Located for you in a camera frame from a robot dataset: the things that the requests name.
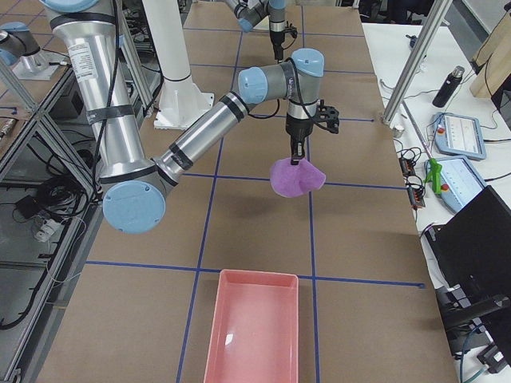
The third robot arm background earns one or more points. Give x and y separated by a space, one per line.
17 41

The black laptop computer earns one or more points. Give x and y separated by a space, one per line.
473 248

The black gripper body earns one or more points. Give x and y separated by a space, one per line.
298 128
275 34

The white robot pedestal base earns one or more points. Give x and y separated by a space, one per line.
181 102

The aluminium frame post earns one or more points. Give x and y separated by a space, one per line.
426 36

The black water bottle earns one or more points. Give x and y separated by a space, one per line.
448 87

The lower blue teach pendant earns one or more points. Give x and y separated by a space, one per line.
460 182

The upper blue teach pendant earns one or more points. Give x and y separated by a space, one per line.
459 135

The purple microfiber cloth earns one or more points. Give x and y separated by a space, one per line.
293 180

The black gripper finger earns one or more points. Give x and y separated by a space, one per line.
296 156
278 52

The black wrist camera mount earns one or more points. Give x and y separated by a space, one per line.
327 118

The green handled tool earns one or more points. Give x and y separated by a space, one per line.
433 175

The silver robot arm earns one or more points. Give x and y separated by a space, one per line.
135 186
249 16

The pink plastic tray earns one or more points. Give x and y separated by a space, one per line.
255 328

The black power adapters on floor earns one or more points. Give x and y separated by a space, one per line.
46 223

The blue teach pendant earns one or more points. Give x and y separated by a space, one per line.
459 135
460 182

